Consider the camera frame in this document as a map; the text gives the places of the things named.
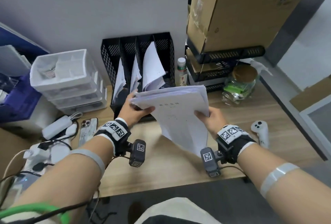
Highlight clear bottle white cap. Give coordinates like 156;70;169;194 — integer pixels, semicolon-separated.
177;57;189;87

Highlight blue plastic file basket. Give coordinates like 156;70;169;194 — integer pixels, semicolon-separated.
0;72;43;123

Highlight white power strip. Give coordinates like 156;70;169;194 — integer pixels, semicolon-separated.
0;141;70;206

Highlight wooden table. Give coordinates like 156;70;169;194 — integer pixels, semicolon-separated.
70;81;328;199

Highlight white papers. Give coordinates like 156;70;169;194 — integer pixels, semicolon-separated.
130;85;210;159

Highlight black letter trays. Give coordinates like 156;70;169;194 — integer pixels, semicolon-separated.
185;38;266;93

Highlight person's right hand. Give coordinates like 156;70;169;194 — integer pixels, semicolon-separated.
194;107;229;138

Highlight person's left forearm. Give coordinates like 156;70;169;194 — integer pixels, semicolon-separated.
8;136;116;224

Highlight grey spiral notebook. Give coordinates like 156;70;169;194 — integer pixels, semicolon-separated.
0;45;31;77

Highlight black smartphone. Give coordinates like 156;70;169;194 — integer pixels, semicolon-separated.
78;117;98;148

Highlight white shirt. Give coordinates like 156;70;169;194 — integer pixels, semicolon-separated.
134;197;223;224

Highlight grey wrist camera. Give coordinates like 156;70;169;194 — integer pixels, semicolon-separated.
128;139;146;168
200;147;224;178

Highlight person's left hand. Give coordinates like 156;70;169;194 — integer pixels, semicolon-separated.
116;89;156;129

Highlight white drawer organiser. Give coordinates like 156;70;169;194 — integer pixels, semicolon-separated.
30;49;108;115

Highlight green cable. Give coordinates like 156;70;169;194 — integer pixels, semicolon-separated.
0;204;71;223

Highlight person's right forearm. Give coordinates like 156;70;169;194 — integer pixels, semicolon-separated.
237;143;331;224

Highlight black mesh file organizer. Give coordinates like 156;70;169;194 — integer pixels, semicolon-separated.
101;32;176;121

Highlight black marker wristband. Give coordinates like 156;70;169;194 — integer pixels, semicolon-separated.
216;125;257;165
93;118;131;157

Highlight black power cable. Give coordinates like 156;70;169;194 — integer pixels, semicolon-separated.
37;140;73;152
31;162;55;172

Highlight white box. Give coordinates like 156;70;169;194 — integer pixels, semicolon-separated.
0;102;60;134

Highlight large brown cardboard box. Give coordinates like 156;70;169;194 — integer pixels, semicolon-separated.
187;0;319;54

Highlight brown shoe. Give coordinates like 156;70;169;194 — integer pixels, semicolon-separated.
128;202;143;222

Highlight glass jar with cork lid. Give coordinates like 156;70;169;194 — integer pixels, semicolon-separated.
222;65;259;106

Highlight small clear jar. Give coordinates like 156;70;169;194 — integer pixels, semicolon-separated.
42;64;58;78

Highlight white handheld controller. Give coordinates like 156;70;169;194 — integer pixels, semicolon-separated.
251;120;270;149

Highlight open brown cardboard box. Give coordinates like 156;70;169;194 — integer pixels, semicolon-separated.
0;128;33;178

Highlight white framed panel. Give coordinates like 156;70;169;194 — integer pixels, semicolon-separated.
300;100;331;154

